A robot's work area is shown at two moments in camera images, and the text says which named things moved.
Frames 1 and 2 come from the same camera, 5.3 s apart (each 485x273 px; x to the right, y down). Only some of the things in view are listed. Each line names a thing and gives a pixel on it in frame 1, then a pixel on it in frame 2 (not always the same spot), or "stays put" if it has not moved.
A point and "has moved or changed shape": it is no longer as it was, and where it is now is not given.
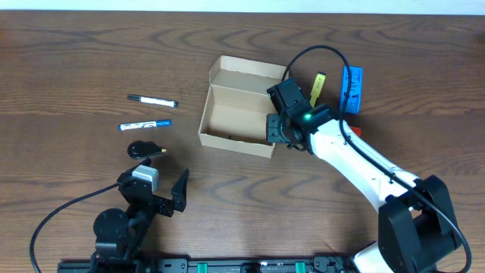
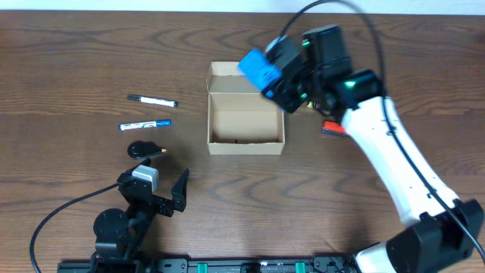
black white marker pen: x=156 y=101 stays put
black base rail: x=204 y=265 stays put
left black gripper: x=158 y=205 stays put
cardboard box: x=237 y=103 has moved or changed shape
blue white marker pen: x=144 y=124 stays put
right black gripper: x=273 y=129 -> x=289 y=98
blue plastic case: x=354 y=105 has moved or changed shape
